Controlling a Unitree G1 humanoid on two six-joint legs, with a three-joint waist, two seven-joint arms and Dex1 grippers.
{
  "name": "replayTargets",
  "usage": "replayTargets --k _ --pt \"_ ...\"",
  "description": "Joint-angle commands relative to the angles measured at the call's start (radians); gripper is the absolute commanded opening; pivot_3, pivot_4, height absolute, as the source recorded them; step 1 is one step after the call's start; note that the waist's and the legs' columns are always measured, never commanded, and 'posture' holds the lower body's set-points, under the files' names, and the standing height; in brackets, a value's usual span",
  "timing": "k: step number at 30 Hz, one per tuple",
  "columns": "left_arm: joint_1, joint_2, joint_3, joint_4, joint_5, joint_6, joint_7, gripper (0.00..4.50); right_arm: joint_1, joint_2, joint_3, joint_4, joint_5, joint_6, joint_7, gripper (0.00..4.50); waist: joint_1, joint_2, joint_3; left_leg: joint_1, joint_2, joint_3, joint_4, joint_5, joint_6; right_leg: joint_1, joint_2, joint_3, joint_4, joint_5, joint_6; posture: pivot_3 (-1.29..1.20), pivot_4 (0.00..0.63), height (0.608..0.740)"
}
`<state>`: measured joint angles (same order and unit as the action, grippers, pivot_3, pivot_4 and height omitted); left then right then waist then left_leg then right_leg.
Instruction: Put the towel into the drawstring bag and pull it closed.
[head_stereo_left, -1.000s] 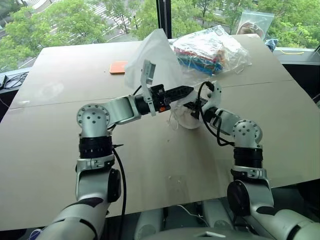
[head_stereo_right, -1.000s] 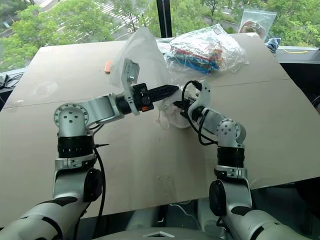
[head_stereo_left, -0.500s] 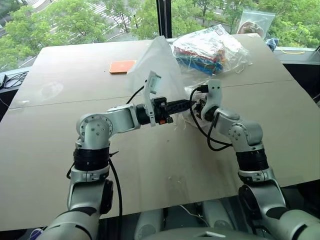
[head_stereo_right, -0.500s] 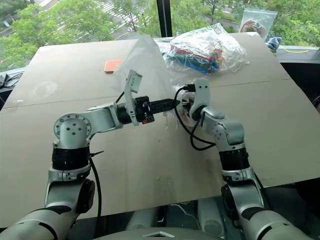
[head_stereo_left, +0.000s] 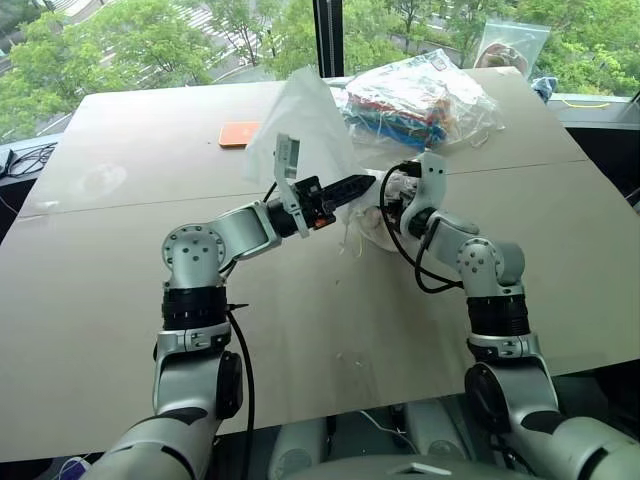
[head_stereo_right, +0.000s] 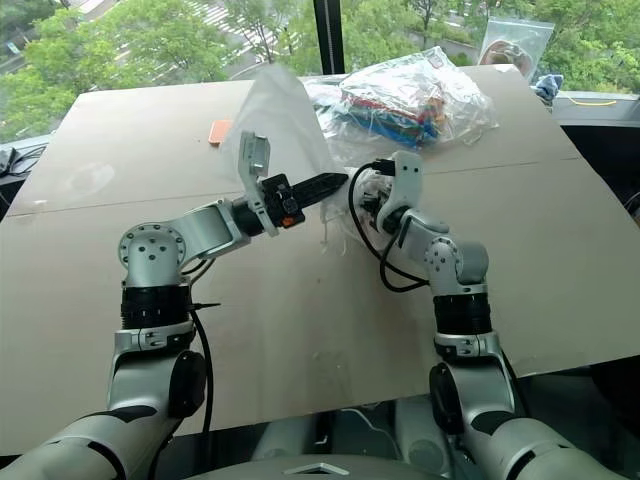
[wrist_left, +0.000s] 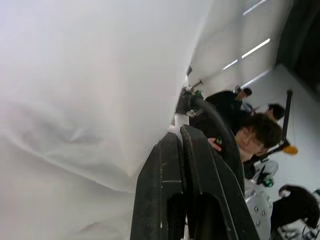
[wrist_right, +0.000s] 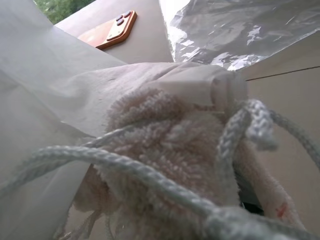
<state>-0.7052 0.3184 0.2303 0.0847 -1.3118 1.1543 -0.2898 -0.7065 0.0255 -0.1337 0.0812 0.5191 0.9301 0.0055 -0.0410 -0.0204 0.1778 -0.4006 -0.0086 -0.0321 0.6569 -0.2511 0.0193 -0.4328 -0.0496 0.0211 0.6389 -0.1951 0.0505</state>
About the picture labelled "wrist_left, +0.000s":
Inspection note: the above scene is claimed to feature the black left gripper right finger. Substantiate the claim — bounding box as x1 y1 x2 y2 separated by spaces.
179 124 261 240

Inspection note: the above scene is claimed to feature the white cloth sheet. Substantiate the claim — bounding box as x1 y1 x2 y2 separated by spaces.
0 0 219 240

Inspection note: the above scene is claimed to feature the person with glasses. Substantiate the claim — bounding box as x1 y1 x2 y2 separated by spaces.
234 112 285 173

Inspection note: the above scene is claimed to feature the person in black jacket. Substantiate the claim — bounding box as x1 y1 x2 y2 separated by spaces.
193 87 253 137

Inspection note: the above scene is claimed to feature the person with short dark hair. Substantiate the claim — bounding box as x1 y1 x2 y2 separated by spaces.
264 103 287 124

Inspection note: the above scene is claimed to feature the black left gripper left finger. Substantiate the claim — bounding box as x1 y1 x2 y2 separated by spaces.
129 131 188 240

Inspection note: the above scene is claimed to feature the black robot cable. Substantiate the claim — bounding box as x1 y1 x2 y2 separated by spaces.
177 94 246 187

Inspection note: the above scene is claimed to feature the silver robot body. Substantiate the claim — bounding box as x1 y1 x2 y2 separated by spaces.
243 183 274 240

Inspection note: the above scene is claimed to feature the black tripod pole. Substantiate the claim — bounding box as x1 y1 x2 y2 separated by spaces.
252 89 294 163

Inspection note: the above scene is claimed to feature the white robot with green connector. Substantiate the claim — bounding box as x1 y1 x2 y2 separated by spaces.
246 158 280 188

